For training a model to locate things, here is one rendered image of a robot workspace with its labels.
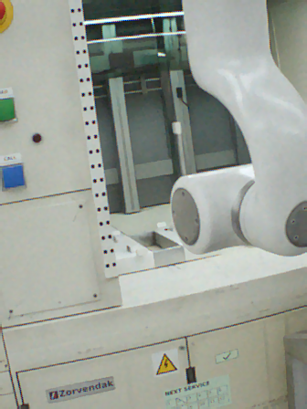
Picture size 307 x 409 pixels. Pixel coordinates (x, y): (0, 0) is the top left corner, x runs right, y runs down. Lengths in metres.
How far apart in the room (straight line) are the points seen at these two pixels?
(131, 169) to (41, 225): 0.91
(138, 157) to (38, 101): 0.99
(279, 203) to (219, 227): 0.08
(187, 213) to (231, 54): 0.17
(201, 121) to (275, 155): 1.41
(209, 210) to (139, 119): 1.31
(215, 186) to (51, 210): 0.40
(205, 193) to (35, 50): 0.44
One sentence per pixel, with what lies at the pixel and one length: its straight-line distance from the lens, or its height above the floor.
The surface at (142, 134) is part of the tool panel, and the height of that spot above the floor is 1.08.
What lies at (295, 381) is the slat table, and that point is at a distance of 1.18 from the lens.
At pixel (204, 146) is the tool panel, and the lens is 2.04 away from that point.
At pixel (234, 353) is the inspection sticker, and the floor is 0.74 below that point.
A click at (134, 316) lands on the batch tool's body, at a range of 1.09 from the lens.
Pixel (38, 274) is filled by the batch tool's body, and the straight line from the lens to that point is 1.05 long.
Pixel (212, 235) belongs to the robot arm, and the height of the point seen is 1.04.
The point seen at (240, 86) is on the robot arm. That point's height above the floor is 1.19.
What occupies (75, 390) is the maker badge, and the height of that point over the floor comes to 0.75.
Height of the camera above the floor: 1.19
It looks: 9 degrees down
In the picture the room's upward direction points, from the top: 8 degrees counter-clockwise
